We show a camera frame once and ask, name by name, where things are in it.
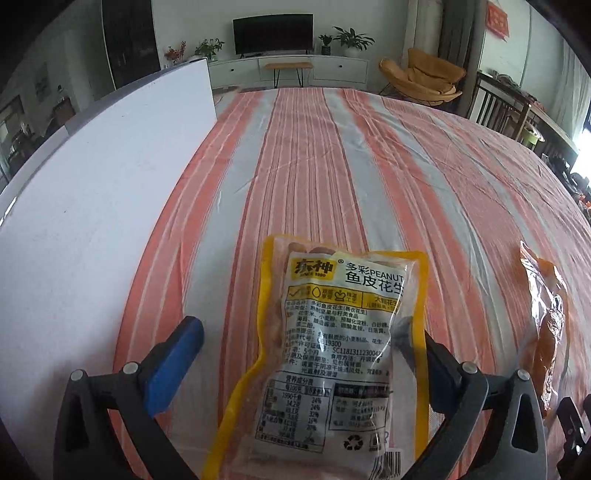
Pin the large green potted plant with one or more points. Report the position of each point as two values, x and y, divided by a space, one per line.
353 40

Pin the white curtain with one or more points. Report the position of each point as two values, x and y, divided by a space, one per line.
568 92

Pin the orange striped tablecloth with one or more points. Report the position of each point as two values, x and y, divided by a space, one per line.
369 184

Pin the white tower air conditioner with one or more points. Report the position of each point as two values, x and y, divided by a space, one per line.
427 23

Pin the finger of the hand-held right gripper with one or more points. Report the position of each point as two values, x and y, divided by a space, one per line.
570 420

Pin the red flower plant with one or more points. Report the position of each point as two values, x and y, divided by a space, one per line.
175 53

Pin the wooden side table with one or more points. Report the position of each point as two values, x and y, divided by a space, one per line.
498 106

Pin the green plant in white vase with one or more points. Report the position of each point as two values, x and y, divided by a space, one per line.
208 48

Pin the green pot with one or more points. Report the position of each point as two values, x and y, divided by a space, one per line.
533 134

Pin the white television cabinet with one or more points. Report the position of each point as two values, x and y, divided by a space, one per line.
337 69

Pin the small dark potted plant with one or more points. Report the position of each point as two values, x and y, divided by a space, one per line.
326 45

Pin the orange lounge chair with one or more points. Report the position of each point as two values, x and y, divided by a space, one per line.
425 76

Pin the grey curtain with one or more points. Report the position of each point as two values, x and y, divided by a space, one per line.
461 32

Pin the wooden stool with metal legs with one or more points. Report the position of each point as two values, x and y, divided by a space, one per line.
288 67

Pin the black television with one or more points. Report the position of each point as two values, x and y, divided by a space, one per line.
272 34

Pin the orange clear snack packet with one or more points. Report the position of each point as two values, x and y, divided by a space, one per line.
547 332

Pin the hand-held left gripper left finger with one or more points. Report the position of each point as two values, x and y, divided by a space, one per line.
173 364

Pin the white board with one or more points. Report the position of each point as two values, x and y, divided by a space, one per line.
92 207

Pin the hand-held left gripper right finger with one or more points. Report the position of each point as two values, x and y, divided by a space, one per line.
445 383

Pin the yellow-edged clear snack packet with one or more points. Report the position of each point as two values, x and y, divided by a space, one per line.
323 346

